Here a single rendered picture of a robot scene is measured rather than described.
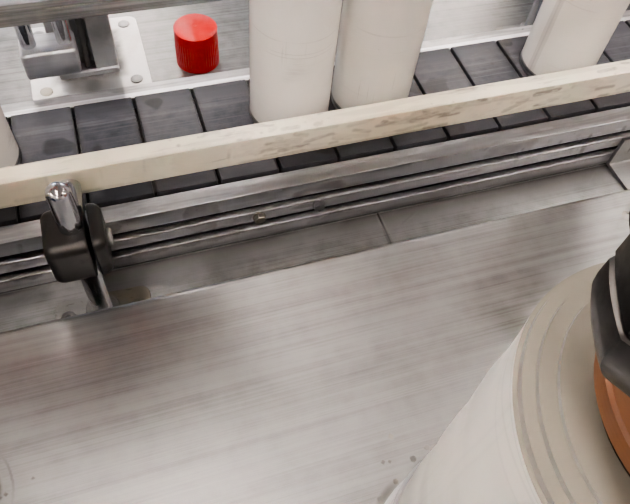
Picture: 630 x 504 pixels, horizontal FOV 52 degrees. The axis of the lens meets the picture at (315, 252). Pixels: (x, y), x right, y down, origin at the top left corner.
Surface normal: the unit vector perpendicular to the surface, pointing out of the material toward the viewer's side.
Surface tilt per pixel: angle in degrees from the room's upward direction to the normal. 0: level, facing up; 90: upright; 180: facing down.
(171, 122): 0
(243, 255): 0
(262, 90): 90
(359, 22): 90
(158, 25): 0
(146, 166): 90
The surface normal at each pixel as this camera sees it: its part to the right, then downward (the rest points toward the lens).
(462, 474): -1.00, -0.06
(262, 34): -0.72, 0.54
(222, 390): 0.08, -0.55
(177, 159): 0.30, 0.81
